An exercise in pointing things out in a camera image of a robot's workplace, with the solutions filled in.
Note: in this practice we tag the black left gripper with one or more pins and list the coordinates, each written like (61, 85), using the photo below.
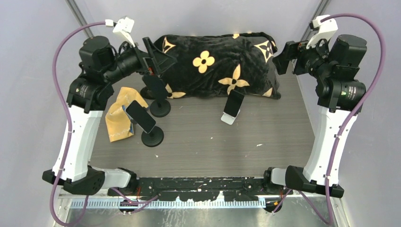
(147, 56)

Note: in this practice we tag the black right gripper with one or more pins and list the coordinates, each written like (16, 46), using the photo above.
(292, 54)

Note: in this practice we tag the white-edged smartphone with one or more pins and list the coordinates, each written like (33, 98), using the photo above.
(140, 116)

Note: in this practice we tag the small black smartphone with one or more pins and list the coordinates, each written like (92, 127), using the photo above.
(233, 103)

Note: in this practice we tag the white folding phone stand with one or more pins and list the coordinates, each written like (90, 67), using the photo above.
(228, 119)

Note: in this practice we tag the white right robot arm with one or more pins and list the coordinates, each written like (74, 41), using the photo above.
(339, 93)

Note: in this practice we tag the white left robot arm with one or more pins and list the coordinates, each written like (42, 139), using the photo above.
(101, 66)

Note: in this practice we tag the black flower-pattern pillow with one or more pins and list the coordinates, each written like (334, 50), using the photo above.
(214, 66)

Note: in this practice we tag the yellow cloth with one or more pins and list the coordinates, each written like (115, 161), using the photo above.
(119, 126)

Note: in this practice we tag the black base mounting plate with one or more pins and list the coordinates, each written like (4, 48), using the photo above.
(197, 189)

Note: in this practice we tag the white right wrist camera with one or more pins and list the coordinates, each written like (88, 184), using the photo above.
(325, 30)

